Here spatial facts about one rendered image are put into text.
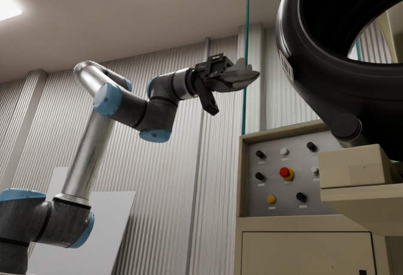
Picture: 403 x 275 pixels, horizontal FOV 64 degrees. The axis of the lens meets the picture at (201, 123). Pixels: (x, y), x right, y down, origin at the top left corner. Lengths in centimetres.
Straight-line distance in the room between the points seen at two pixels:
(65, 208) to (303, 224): 88
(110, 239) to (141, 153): 113
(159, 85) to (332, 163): 61
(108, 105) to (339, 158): 59
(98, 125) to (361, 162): 109
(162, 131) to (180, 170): 297
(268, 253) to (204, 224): 233
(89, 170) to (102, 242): 252
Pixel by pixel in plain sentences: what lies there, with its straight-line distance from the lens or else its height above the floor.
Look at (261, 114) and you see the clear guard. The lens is 153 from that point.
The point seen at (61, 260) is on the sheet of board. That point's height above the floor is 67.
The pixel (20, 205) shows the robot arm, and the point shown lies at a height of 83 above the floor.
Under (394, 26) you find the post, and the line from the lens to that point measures 108.
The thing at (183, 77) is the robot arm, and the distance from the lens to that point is 93.
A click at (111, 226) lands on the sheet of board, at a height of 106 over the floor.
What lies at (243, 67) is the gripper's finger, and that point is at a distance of 84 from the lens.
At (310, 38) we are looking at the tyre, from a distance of 65.
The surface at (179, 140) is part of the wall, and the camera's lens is 404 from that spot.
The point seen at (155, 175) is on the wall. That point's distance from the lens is 403.
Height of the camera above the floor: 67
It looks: 25 degrees up
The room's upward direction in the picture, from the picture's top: 6 degrees clockwise
